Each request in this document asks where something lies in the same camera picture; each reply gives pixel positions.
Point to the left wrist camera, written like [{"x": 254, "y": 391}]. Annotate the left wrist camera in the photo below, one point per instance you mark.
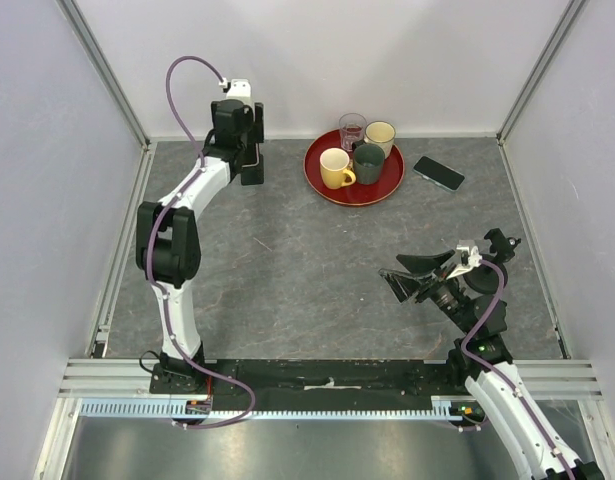
[{"x": 237, "y": 89}]

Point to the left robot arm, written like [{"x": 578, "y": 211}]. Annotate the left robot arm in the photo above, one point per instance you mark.
[{"x": 167, "y": 245}]

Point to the cream cased phone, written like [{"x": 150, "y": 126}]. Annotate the cream cased phone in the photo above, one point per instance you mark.
[{"x": 252, "y": 161}]

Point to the cream mug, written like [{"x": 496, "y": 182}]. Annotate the cream mug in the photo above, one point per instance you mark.
[{"x": 381, "y": 134}]

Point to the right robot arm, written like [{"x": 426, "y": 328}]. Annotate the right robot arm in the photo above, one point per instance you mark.
[{"x": 467, "y": 287}]

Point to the black folding phone stand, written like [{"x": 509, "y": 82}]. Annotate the black folding phone stand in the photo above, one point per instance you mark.
[{"x": 256, "y": 177}]

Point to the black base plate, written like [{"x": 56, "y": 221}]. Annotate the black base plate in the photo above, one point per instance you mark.
[{"x": 331, "y": 381}]

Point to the black round base phone holder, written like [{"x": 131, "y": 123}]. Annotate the black round base phone holder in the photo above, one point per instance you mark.
[{"x": 499, "y": 245}]

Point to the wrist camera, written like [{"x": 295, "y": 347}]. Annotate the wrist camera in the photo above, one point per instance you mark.
[
  {"x": 237, "y": 89},
  {"x": 466, "y": 258}
]

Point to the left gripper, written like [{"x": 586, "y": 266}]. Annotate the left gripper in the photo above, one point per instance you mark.
[{"x": 256, "y": 122}]

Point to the teal cased phone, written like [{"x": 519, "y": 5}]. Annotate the teal cased phone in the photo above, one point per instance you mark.
[{"x": 439, "y": 174}]

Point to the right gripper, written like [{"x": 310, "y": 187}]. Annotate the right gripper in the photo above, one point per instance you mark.
[{"x": 402, "y": 285}]

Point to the yellow mug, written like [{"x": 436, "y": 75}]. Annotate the yellow mug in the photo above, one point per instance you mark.
[{"x": 335, "y": 169}]

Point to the red round tray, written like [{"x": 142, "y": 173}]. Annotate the red round tray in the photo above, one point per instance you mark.
[{"x": 356, "y": 195}]

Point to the clear glass cup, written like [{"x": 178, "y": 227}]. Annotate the clear glass cup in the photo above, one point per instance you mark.
[{"x": 351, "y": 129}]

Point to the slotted cable duct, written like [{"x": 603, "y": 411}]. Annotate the slotted cable duct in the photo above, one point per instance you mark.
[{"x": 189, "y": 410}]

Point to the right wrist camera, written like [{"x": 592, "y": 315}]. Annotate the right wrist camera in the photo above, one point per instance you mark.
[{"x": 466, "y": 258}]

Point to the dark green mug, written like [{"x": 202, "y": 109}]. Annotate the dark green mug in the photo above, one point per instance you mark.
[{"x": 368, "y": 162}]

